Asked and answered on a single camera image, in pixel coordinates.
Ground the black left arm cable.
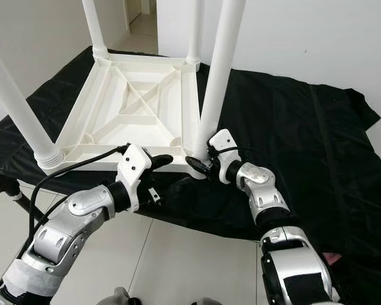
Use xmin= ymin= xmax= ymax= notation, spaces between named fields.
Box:
xmin=0 ymin=145 xmax=133 ymax=305

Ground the white plastic table top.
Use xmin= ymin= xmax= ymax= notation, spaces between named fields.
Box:
xmin=35 ymin=52 xmax=207 ymax=180

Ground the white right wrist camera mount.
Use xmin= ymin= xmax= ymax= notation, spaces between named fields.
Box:
xmin=208 ymin=129 xmax=240 ymax=185

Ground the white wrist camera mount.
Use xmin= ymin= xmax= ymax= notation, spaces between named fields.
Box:
xmin=208 ymin=129 xmax=240 ymax=185
xmin=117 ymin=143 xmax=153 ymax=214

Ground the black metal table leg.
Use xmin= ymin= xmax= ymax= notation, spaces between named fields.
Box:
xmin=18 ymin=189 xmax=43 ymax=221

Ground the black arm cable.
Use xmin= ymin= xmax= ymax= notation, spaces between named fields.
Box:
xmin=0 ymin=145 xmax=133 ymax=305
xmin=215 ymin=146 xmax=305 ymax=229

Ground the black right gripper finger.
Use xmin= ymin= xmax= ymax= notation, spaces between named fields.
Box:
xmin=184 ymin=156 xmax=211 ymax=178

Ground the black table cloth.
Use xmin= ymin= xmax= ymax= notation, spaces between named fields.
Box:
xmin=0 ymin=46 xmax=381 ymax=305

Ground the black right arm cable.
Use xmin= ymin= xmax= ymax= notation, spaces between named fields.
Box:
xmin=215 ymin=146 xmax=305 ymax=229

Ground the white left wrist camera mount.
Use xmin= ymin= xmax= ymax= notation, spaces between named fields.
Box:
xmin=117 ymin=143 xmax=153 ymax=214

